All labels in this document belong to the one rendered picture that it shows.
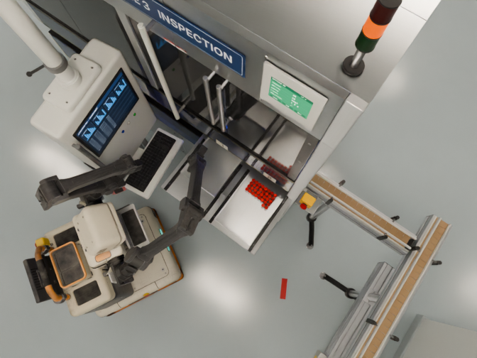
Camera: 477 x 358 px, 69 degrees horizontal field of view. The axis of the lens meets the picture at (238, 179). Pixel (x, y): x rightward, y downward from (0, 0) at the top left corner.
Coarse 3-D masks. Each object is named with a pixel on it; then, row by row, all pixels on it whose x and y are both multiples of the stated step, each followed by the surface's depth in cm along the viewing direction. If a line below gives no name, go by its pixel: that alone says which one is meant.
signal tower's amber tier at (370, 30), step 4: (368, 16) 78; (368, 20) 78; (364, 24) 81; (368, 24) 79; (372, 24) 78; (364, 28) 81; (368, 28) 79; (372, 28) 79; (376, 28) 78; (380, 28) 78; (384, 28) 78; (364, 32) 81; (368, 32) 80; (372, 32) 79; (376, 32) 79; (380, 32) 79; (368, 36) 81; (372, 36) 81; (376, 36) 81; (380, 36) 81
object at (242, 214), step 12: (240, 192) 212; (228, 204) 210; (240, 204) 210; (252, 204) 210; (276, 204) 210; (216, 216) 206; (228, 216) 209; (240, 216) 209; (252, 216) 209; (264, 216) 208; (228, 228) 207; (240, 228) 207; (252, 228) 207; (252, 240) 205
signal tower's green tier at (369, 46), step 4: (360, 32) 84; (360, 36) 84; (356, 40) 86; (360, 40) 84; (364, 40) 83; (368, 40) 82; (372, 40) 82; (376, 40) 82; (356, 44) 86; (360, 44) 85; (364, 44) 84; (368, 44) 83; (372, 44) 83; (376, 44) 85; (360, 48) 86; (364, 48) 85; (368, 48) 85; (372, 48) 85
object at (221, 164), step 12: (204, 144) 220; (216, 144) 220; (204, 156) 218; (216, 156) 218; (228, 156) 218; (216, 168) 216; (228, 168) 216; (204, 180) 214; (216, 180) 214; (216, 192) 209
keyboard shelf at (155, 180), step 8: (176, 144) 229; (136, 152) 228; (176, 152) 228; (168, 160) 226; (160, 168) 224; (160, 176) 223; (152, 184) 222; (136, 192) 221; (144, 192) 220; (152, 192) 222
